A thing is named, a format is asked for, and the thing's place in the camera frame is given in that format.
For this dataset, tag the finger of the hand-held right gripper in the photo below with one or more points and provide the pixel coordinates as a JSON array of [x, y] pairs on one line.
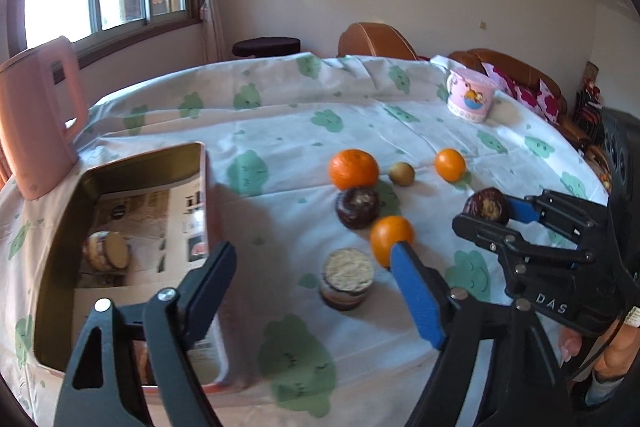
[[480, 232], [522, 210]]

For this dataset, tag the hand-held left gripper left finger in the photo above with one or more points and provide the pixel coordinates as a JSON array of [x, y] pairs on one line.
[[200, 292]]

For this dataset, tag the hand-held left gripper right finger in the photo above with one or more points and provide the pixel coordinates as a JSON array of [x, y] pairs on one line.
[[415, 292]]

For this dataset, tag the medium smooth orange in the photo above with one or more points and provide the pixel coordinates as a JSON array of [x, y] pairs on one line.
[[387, 237]]

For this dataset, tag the small smooth orange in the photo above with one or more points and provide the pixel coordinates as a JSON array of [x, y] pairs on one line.
[[450, 165]]

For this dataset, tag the rectangular metal tin box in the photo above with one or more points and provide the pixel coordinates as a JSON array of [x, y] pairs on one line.
[[55, 227]]

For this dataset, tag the person's right hand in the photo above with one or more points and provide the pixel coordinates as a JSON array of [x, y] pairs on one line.
[[617, 352]]

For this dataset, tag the printed paper liner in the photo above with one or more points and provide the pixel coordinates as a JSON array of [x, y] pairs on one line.
[[145, 217]]

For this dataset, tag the round snack in box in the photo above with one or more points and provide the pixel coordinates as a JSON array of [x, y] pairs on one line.
[[112, 252]]

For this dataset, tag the small yellow-green fruit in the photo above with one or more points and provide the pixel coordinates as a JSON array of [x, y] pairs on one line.
[[401, 173]]

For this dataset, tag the floral pink cushion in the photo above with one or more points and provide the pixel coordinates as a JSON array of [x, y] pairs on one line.
[[535, 97]]

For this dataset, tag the brown cardboard box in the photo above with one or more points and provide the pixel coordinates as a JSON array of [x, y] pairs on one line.
[[622, 152]]

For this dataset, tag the pink cartoon mug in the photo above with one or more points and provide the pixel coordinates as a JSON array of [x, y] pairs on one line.
[[470, 99]]

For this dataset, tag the large bumpy orange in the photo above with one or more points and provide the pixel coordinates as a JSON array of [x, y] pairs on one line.
[[352, 169]]

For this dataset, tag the brown leather sofa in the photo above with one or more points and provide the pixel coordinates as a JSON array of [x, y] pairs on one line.
[[520, 67]]

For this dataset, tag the brown leather chair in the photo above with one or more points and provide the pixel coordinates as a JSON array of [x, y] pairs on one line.
[[375, 39]]

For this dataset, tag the pink electric kettle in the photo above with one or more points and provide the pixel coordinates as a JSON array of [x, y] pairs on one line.
[[35, 117]]

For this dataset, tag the dark round stool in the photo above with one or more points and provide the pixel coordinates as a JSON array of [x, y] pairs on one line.
[[265, 47]]

